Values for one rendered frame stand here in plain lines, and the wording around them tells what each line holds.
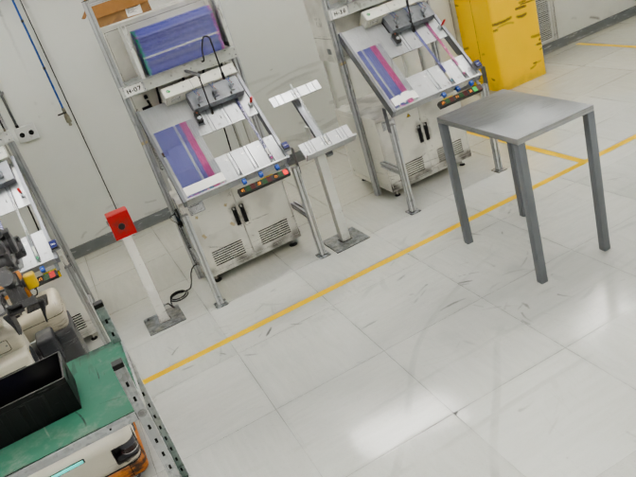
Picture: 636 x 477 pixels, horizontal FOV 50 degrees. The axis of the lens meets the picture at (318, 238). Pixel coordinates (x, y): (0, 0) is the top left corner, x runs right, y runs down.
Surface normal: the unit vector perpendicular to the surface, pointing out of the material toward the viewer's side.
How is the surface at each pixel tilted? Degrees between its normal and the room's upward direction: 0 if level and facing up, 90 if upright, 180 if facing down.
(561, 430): 0
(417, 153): 90
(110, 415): 0
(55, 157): 90
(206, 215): 90
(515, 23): 90
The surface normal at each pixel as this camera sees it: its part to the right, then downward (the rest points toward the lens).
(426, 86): 0.08, -0.41
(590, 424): -0.28, -0.86
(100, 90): 0.40, 0.29
